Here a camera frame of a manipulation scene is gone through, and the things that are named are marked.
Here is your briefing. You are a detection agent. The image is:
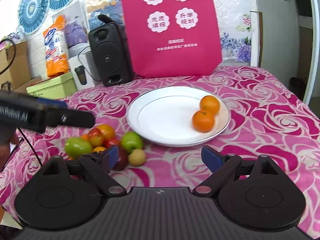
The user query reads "green shoe box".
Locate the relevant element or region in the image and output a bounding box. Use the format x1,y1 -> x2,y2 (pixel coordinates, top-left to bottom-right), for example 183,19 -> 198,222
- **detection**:
26,72 -> 77,99

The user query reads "black cable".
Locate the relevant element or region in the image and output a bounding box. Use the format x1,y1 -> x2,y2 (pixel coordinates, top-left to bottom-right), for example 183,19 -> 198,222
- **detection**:
16,127 -> 43,168

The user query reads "orange tangerine front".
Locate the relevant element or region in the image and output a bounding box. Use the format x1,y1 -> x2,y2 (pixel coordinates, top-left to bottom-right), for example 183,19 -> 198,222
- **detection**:
192,110 -> 215,133

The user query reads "small yellow fruit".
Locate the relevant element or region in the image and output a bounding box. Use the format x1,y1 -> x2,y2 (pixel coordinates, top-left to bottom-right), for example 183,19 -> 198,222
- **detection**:
127,149 -> 146,166

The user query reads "pink rose tablecloth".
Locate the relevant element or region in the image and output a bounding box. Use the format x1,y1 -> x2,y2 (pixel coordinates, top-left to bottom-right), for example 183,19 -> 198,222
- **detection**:
1,66 -> 319,238

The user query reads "white round plate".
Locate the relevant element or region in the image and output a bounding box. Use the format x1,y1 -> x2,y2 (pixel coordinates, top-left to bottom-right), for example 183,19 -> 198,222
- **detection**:
126,86 -> 231,147

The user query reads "bedding poster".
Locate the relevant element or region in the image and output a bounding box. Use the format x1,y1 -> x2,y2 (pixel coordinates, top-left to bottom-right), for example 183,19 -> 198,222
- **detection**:
52,0 -> 89,58

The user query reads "dark red plum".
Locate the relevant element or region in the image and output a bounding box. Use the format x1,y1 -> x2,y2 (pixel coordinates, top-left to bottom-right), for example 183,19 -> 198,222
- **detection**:
113,147 -> 129,171

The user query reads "person's left hand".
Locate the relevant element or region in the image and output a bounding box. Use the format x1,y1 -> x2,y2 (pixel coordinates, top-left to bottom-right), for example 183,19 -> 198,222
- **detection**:
0,133 -> 19,168

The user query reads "orange red peach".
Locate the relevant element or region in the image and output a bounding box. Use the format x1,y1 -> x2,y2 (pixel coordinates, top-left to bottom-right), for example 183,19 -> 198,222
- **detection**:
96,124 -> 116,140

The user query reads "orange white snack bag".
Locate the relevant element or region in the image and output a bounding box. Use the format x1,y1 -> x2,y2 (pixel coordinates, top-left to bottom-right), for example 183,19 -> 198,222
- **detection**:
43,15 -> 69,78

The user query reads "floral wall curtain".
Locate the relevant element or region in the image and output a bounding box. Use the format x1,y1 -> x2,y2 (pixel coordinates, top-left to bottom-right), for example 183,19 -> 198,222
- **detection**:
213,0 -> 251,62

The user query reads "cardboard box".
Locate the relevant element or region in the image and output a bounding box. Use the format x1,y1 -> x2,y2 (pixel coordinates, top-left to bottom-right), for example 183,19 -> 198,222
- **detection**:
1,41 -> 42,94

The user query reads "blue paper fan left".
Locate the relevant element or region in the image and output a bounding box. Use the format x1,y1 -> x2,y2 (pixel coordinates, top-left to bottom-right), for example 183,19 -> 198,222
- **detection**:
18,0 -> 50,34

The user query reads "small orange tangerine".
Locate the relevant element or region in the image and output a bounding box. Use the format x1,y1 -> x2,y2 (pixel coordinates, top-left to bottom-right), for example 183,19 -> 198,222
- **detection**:
93,146 -> 106,153
80,134 -> 88,141

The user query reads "small red tomato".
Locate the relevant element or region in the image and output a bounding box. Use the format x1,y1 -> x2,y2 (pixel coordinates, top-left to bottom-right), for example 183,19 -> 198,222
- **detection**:
104,138 -> 120,148

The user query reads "red yellow apple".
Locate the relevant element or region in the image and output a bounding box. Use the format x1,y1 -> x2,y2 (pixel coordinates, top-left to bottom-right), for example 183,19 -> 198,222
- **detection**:
88,128 -> 105,147

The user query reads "pink tote bag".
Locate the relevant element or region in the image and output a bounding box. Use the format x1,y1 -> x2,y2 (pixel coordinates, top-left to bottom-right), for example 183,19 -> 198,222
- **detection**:
121,0 -> 222,77

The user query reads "white box with cup picture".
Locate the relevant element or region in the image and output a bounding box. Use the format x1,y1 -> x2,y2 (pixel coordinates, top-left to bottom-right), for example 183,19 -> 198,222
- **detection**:
68,51 -> 99,90

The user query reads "orange tangerine rear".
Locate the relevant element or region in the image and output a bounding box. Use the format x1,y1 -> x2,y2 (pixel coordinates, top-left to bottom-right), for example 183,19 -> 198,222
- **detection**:
200,95 -> 220,115

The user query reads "black speaker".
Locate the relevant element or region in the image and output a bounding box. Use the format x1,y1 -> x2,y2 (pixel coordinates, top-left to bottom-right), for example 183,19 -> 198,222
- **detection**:
88,21 -> 133,87

